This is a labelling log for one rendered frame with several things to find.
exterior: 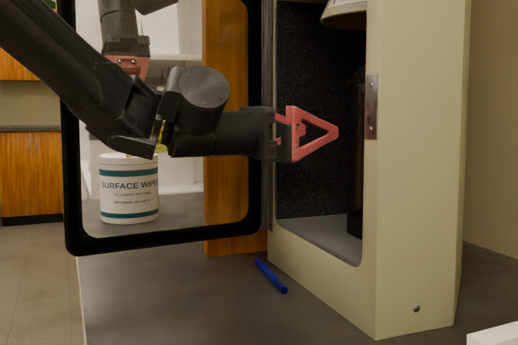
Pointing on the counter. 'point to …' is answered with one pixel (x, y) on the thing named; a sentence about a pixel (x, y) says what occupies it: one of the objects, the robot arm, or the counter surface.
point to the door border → (79, 119)
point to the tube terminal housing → (397, 144)
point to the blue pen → (271, 276)
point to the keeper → (371, 106)
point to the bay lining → (334, 38)
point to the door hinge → (267, 100)
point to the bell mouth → (348, 3)
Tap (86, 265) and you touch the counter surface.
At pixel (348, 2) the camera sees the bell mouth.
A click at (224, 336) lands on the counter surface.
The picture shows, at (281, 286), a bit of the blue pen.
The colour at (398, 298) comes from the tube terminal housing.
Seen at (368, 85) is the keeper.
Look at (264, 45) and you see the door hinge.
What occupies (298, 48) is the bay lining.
